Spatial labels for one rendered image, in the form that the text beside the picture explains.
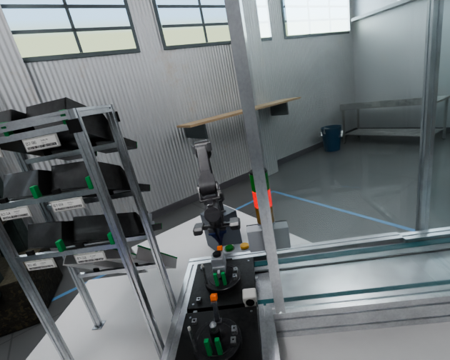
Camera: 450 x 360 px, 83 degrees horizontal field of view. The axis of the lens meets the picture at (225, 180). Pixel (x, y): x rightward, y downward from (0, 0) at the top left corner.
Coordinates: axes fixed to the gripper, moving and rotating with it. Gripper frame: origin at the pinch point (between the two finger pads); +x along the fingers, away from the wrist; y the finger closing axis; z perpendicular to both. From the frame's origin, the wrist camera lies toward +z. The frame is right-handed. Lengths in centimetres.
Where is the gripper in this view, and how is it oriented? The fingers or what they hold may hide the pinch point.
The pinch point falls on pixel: (219, 237)
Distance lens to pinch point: 106.1
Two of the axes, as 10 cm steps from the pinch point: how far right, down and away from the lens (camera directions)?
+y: -9.8, 1.7, 1.1
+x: 2.0, 9.3, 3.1
